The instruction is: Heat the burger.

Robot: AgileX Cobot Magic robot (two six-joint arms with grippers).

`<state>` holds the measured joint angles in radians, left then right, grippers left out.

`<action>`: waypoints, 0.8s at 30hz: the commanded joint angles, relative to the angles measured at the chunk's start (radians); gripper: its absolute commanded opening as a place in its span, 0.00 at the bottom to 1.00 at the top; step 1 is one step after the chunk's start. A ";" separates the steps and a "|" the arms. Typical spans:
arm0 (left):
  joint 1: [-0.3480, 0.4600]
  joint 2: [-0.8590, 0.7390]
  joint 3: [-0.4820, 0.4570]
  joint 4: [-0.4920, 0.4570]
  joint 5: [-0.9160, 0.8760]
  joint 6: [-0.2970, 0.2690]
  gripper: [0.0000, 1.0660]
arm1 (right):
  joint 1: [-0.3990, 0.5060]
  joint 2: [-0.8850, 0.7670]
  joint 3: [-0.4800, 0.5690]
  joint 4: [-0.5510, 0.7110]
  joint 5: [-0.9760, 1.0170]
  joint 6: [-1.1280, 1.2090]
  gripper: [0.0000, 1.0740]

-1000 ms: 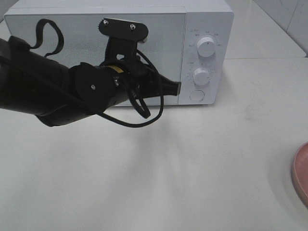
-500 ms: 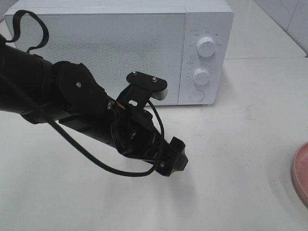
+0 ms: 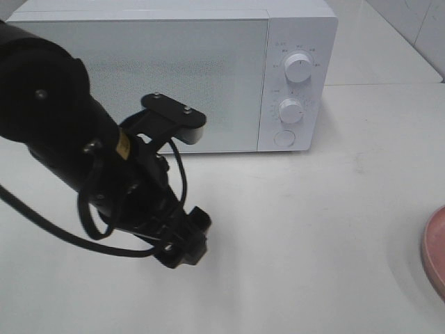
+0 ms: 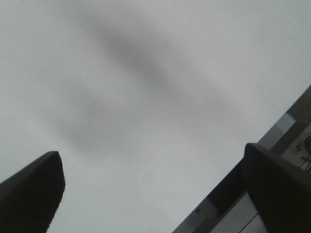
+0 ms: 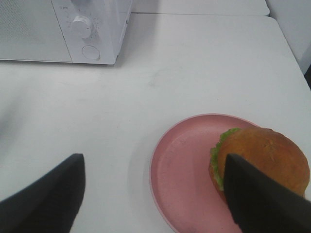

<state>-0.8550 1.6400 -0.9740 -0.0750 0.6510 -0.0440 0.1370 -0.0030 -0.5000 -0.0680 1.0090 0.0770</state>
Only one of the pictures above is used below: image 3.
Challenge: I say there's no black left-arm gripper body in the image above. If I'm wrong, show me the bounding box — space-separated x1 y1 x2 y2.
86 109 181 240

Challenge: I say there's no left black silver wrist camera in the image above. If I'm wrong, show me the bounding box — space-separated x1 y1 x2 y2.
138 93 207 145

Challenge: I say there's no white microwave door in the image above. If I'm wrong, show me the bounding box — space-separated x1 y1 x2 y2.
20 19 267 152

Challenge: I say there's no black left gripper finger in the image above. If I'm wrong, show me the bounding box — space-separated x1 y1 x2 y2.
154 231 207 269
187 207 211 236

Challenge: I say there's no white microwave knob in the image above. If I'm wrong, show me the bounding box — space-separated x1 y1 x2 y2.
278 98 305 124
284 50 313 84

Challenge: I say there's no white microwave oven body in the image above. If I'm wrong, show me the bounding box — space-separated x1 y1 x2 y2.
8 1 338 152

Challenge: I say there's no pink round plate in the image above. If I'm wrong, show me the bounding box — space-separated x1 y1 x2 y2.
421 206 444 301

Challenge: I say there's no round white door-release button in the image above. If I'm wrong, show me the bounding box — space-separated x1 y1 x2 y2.
274 130 296 148

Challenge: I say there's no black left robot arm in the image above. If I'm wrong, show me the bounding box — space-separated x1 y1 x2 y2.
1 23 211 269

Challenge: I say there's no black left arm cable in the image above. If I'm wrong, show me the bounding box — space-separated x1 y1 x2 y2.
0 137 188 260

